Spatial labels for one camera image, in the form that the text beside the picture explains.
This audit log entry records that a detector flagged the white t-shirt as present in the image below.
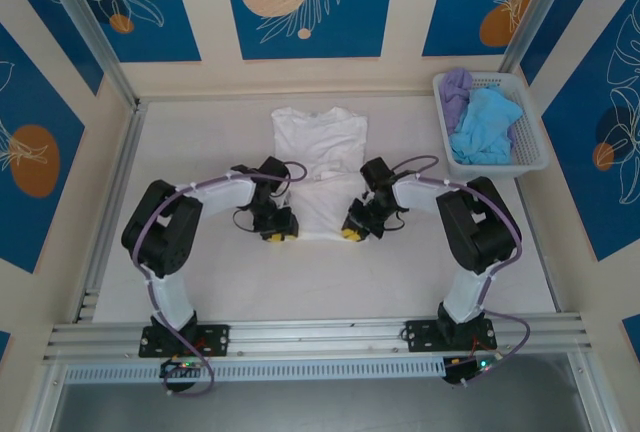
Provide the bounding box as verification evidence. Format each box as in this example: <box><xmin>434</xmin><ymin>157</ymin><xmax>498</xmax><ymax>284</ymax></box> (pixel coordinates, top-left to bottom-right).
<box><xmin>270</xmin><ymin>106</ymin><xmax>369</xmax><ymax>243</ymax></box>

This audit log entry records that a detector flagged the white plastic mesh basket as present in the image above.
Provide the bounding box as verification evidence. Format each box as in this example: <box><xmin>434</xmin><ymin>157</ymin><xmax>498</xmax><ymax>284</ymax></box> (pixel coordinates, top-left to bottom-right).
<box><xmin>432</xmin><ymin>71</ymin><xmax>550</xmax><ymax>178</ymax></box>

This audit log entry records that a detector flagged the purple t-shirt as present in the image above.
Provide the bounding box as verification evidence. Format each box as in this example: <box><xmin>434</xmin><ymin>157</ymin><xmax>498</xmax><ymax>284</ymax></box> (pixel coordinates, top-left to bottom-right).
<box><xmin>438</xmin><ymin>67</ymin><xmax>519</xmax><ymax>151</ymax></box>

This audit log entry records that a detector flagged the light blue t-shirt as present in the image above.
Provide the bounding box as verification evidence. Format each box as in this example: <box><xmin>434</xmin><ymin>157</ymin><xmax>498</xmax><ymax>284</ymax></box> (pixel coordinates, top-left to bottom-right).
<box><xmin>448</xmin><ymin>87</ymin><xmax>525</xmax><ymax>166</ymax></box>

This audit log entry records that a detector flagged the grey metal panel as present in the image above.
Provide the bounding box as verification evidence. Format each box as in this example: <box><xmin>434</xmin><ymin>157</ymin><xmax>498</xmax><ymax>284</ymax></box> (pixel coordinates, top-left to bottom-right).
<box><xmin>49</xmin><ymin>380</ymin><xmax>594</xmax><ymax>432</ymax></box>

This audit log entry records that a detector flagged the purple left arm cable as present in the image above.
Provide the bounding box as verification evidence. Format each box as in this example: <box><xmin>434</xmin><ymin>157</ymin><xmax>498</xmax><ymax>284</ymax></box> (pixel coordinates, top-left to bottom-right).
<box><xmin>133</xmin><ymin>160</ymin><xmax>309</xmax><ymax>398</ymax></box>

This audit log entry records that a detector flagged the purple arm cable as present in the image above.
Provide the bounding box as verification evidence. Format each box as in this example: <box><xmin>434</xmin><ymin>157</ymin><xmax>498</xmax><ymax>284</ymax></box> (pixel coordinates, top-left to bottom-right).
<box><xmin>133</xmin><ymin>160</ymin><xmax>309</xmax><ymax>398</ymax></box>
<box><xmin>387</xmin><ymin>154</ymin><xmax>532</xmax><ymax>388</ymax></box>

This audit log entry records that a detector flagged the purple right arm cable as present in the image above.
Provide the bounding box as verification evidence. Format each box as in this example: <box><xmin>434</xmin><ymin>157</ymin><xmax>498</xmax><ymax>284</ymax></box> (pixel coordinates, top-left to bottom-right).
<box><xmin>387</xmin><ymin>154</ymin><xmax>532</xmax><ymax>388</ymax></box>

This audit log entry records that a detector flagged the long aluminium mounting rail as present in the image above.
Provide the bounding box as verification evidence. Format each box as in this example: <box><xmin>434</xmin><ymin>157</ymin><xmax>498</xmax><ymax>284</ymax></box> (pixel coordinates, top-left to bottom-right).
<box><xmin>42</xmin><ymin>314</ymin><xmax>596</xmax><ymax>366</ymax></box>

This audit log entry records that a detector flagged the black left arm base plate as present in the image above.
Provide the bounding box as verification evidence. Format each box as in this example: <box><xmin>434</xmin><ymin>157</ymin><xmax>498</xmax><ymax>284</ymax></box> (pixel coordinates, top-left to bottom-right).
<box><xmin>138</xmin><ymin>324</ymin><xmax>231</xmax><ymax>358</ymax></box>

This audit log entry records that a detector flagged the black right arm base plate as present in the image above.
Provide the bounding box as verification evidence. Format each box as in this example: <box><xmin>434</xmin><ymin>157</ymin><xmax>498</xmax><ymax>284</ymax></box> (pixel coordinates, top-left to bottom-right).
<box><xmin>405</xmin><ymin>319</ymin><xmax>499</xmax><ymax>353</ymax></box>

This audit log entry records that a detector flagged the white slotted cable duct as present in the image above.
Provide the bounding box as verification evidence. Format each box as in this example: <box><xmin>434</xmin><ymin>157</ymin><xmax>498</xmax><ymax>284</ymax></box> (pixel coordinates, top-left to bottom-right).
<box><xmin>62</xmin><ymin>357</ymin><xmax>449</xmax><ymax>384</ymax></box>

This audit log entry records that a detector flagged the aluminium table side rail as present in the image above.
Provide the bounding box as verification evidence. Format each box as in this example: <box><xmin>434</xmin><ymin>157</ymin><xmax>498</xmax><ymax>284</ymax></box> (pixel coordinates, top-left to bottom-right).
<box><xmin>514</xmin><ymin>174</ymin><xmax>564</xmax><ymax>316</ymax></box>
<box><xmin>72</xmin><ymin>101</ymin><xmax>149</xmax><ymax>326</ymax></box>

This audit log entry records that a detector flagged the blue floral wall panel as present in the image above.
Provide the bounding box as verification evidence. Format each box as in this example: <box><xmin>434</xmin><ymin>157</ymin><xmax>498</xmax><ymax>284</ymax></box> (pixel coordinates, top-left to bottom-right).
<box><xmin>221</xmin><ymin>0</ymin><xmax>399</xmax><ymax>61</ymax></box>
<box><xmin>0</xmin><ymin>0</ymin><xmax>105</xmax><ymax>97</ymax></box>
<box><xmin>422</xmin><ymin>0</ymin><xmax>544</xmax><ymax>58</ymax></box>
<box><xmin>59</xmin><ymin>0</ymin><xmax>202</xmax><ymax>63</ymax></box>
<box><xmin>519</xmin><ymin>0</ymin><xmax>616</xmax><ymax>87</ymax></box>
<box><xmin>541</xmin><ymin>9</ymin><xmax>640</xmax><ymax>263</ymax></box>
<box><xmin>0</xmin><ymin>21</ymin><xmax>86</xmax><ymax>274</ymax></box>

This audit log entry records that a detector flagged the aluminium frame post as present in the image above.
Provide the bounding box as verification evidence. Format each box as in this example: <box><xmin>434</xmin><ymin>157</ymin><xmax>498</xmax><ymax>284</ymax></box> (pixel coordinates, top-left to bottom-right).
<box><xmin>488</xmin><ymin>0</ymin><xmax>577</xmax><ymax>103</ymax></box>
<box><xmin>34</xmin><ymin>0</ymin><xmax>141</xmax><ymax>111</ymax></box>

